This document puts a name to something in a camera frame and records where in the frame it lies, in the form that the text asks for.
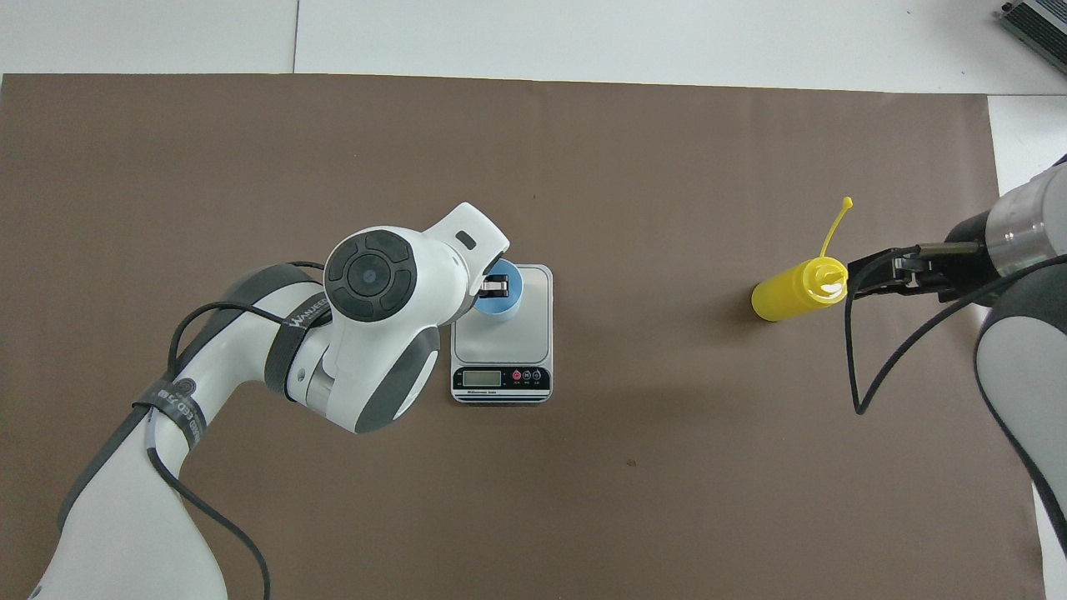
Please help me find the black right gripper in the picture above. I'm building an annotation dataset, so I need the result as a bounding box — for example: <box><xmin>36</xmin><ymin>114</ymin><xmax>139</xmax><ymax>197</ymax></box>
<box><xmin>848</xmin><ymin>212</ymin><xmax>997</xmax><ymax>303</ymax></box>

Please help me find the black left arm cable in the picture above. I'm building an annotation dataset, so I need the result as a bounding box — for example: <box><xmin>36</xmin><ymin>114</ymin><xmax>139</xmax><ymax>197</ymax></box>
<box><xmin>146</xmin><ymin>261</ymin><xmax>334</xmax><ymax>600</ymax></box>

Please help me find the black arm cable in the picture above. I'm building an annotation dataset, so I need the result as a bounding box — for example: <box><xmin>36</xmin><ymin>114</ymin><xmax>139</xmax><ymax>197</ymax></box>
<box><xmin>146</xmin><ymin>261</ymin><xmax>334</xmax><ymax>600</ymax></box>
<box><xmin>844</xmin><ymin>254</ymin><xmax>1067</xmax><ymax>416</ymax></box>

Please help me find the yellow squeeze bottle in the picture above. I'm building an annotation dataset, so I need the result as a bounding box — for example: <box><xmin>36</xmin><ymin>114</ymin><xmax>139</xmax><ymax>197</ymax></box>
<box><xmin>751</xmin><ymin>197</ymin><xmax>854</xmax><ymax>323</ymax></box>

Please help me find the light blue plastic cup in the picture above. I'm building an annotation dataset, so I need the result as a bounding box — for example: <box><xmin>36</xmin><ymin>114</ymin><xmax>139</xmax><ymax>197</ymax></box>
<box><xmin>472</xmin><ymin>260</ymin><xmax>524</xmax><ymax>323</ymax></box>

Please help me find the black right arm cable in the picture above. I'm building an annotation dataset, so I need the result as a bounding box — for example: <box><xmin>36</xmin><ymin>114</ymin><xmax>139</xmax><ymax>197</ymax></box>
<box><xmin>844</xmin><ymin>254</ymin><xmax>1067</xmax><ymax>416</ymax></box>

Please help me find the silver digital kitchen scale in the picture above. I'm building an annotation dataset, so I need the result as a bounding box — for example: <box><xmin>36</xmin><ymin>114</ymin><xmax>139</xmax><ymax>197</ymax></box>
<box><xmin>451</xmin><ymin>264</ymin><xmax>554</xmax><ymax>405</ymax></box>

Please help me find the grey metal device box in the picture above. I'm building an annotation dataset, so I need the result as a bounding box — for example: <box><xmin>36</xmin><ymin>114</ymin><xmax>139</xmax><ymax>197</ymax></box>
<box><xmin>999</xmin><ymin>0</ymin><xmax>1067</xmax><ymax>78</ymax></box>

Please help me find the brown paper table mat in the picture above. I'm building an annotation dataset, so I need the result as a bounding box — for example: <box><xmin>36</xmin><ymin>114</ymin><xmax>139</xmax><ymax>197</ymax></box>
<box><xmin>0</xmin><ymin>73</ymin><xmax>1047</xmax><ymax>600</ymax></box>

